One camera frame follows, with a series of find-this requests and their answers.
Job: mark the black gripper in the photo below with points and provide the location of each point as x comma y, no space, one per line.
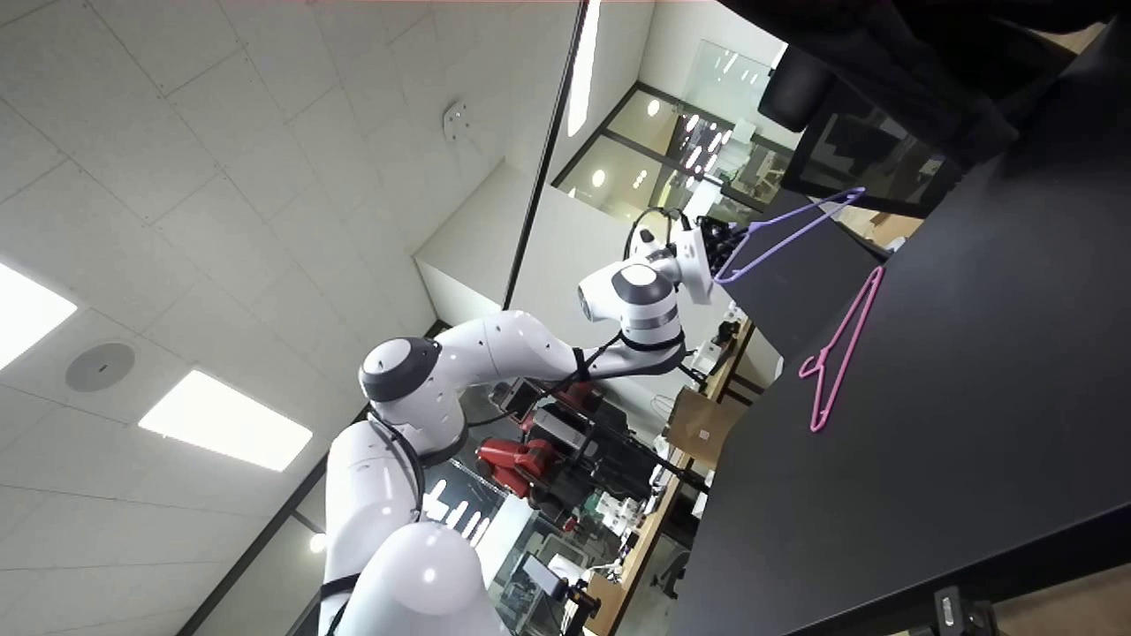
715,245

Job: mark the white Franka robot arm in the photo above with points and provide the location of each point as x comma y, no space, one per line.
508,353

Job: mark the round grey ceiling speaker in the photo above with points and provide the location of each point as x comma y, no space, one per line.
100,364

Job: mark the rectangular ceiling light panel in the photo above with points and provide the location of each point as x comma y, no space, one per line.
225,420
30,315
583,70

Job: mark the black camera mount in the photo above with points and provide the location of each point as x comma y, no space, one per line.
960,612

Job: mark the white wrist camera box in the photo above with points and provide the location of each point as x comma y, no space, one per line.
695,255

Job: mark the black metal clothes rack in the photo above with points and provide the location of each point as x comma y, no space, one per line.
553,116

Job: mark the black flat panel board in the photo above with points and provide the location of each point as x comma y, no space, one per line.
799,294

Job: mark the white ceiling sensor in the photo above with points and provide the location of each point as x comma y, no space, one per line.
456,121

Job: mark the small cardboard box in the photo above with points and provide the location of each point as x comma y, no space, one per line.
706,425

